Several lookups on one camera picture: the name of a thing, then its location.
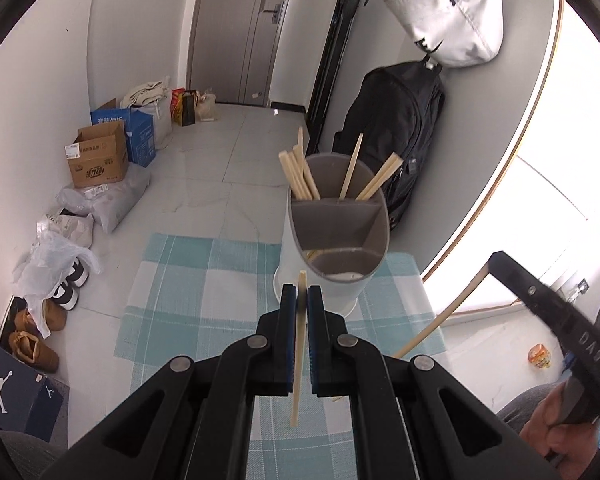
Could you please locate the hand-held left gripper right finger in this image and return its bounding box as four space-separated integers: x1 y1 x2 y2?
306 284 566 480

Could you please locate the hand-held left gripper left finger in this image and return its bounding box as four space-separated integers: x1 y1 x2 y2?
40 282 298 480

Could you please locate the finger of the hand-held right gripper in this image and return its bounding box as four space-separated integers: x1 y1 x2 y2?
487 251 600 376

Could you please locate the white grey utensil holder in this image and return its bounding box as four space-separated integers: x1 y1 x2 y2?
274 152 391 318

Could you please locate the pale wooden chopstick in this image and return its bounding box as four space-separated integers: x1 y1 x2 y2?
292 145 322 200
278 151 308 200
285 150 315 200
362 156 405 201
297 126 312 171
331 269 490 403
339 132 365 200
290 270 308 429
355 152 401 201

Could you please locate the person's right hand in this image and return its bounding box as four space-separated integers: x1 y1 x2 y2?
522 385 600 466

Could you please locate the person's right leg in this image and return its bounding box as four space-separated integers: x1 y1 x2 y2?
495 385 566 433

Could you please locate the person's leg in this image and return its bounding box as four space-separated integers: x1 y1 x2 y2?
0 430 68 480
495 385 566 433

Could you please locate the teal checked tablecloth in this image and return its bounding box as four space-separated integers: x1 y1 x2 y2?
114 232 448 480

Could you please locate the bright wooden framed window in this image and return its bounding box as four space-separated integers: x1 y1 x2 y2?
420 0 600 321

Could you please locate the grey white parcel bag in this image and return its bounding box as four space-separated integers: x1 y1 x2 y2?
55 170 151 233

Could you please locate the black white sneaker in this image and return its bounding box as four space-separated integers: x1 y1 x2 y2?
50 282 78 312
65 257 92 291

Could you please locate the black backpack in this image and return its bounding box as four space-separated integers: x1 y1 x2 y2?
332 60 446 233

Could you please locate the pale plastic bag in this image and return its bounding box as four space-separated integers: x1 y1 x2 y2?
195 89 220 122

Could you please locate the dark paper bag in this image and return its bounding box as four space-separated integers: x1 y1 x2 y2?
179 90 198 127

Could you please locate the blue carton box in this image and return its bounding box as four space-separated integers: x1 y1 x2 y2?
90 106 157 167

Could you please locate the brown shoe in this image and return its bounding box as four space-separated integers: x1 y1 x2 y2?
7 330 61 373
15 305 68 333

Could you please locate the clear crumpled plastic bag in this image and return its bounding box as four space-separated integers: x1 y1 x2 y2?
12 232 103 336

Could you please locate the brown cardboard box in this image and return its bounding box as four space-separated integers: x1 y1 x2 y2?
65 121 130 189

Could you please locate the cream cloth tote bag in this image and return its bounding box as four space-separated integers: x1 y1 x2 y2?
122 80 173 148

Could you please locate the blue printed shoebox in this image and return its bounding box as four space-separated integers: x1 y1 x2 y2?
0 341 71 443

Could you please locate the black coat rack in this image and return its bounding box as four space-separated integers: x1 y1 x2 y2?
305 0 373 156

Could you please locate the grey door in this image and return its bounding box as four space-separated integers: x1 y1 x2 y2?
187 0 301 108

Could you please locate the person's left leg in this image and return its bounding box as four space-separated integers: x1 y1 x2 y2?
0 430 68 480

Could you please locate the white fabric bag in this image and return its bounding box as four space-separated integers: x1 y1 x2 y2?
377 0 505 68

